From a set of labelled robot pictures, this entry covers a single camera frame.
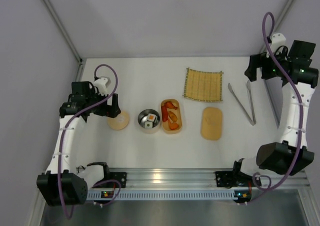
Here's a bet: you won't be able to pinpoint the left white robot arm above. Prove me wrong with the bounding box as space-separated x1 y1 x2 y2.
36 81 121 206

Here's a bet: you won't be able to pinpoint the grey slotted cable duct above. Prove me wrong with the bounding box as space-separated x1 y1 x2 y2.
87 189 250 201

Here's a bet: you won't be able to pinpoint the orange toy fried piece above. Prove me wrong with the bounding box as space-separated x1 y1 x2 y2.
164 101 178 110

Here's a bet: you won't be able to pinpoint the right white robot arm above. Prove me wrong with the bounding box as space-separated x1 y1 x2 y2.
232 40 319 180

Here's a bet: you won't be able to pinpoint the round tan lid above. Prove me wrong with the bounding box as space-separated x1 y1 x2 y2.
107 110 130 130

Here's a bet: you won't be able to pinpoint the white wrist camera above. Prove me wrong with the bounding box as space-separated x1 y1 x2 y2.
93 77 111 95
269 33 286 53

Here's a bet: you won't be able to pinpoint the green sushi roll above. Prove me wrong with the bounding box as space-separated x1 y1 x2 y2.
144 121 154 129

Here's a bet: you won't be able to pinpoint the orange sushi roll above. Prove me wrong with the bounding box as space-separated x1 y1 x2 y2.
147 113 158 122

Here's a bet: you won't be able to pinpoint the metal tongs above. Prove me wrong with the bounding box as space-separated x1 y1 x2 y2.
227 80 257 126

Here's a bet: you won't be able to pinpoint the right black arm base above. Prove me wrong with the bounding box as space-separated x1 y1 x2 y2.
215 171 254 188

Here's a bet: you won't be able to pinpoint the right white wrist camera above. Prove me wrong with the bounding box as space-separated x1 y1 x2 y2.
269 33 286 53

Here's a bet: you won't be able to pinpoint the oblong tan lunch box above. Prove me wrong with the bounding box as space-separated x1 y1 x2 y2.
160 99 183 134

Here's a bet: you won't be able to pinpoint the oblong tan box lid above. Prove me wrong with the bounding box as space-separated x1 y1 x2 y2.
201 107 223 140

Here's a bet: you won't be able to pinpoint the red toy shrimp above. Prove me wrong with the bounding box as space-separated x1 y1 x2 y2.
161 105 169 122

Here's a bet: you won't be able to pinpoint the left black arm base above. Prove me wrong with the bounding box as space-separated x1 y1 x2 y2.
99 171 128 188

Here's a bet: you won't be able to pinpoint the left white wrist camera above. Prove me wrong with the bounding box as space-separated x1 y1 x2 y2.
93 77 111 95

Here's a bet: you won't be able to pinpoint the small orange toy piece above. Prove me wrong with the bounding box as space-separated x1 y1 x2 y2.
168 111 178 122

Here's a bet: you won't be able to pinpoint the aluminium mounting rail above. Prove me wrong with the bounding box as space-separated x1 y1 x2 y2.
110 168 310 190

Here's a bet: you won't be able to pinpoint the orange toy chicken leg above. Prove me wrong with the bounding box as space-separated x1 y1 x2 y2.
168 120 179 130

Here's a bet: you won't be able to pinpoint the bamboo sushi mat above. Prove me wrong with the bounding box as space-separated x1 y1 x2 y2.
183 68 224 103

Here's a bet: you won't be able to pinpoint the round steel container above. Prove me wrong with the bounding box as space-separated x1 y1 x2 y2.
137 109 161 134

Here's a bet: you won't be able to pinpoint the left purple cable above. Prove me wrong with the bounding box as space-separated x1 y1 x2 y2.
56 64 122 219

